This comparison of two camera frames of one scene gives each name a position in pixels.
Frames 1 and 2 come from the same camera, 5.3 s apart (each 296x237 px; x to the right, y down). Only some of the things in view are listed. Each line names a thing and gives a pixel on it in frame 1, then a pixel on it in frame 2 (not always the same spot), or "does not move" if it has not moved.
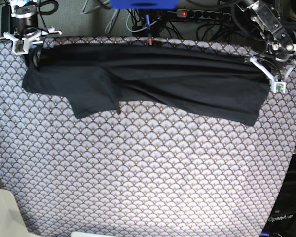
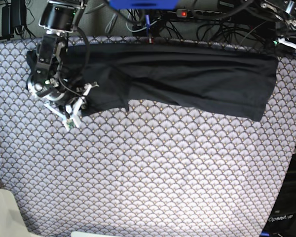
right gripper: (255, 60) → (282, 40)
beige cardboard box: (6, 218) does not move
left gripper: (32, 38) → (69, 118)
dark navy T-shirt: (225, 86) does not move
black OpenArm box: (287, 216) does not move
